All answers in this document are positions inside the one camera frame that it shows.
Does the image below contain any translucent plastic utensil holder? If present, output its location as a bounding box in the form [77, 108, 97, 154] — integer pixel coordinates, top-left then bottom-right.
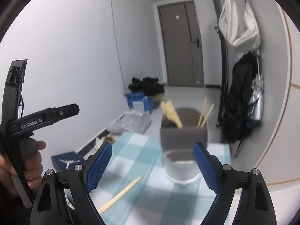
[160, 107, 208, 185]

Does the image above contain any white shoulder bag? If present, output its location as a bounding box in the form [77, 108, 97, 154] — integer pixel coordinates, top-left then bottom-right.
[218, 0, 261, 53]

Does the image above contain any teal plaid table cloth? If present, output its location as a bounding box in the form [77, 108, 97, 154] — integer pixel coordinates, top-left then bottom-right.
[70, 130, 233, 225]

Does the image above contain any person's left hand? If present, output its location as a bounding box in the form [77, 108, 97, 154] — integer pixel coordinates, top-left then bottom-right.
[1, 141, 46, 198]

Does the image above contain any grey plastic mailer bag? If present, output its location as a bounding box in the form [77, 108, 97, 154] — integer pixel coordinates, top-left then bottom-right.
[106, 110, 152, 135]

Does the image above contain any navy jordan shoe box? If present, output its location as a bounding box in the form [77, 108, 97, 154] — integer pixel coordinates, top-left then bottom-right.
[51, 152, 86, 172]

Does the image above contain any black clothes pile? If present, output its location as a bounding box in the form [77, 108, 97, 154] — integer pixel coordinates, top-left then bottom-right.
[128, 77, 165, 96]

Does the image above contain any grey entrance door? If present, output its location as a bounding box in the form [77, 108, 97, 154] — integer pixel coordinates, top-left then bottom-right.
[158, 1, 204, 87]

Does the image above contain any blue cardboard box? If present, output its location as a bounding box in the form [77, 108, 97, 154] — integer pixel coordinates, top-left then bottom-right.
[124, 92, 154, 115]

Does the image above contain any tan shoe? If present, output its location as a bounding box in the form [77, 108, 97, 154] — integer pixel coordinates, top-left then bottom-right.
[103, 136, 116, 144]

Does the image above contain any black jacket hanging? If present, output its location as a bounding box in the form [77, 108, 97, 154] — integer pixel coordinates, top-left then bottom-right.
[222, 52, 257, 144]

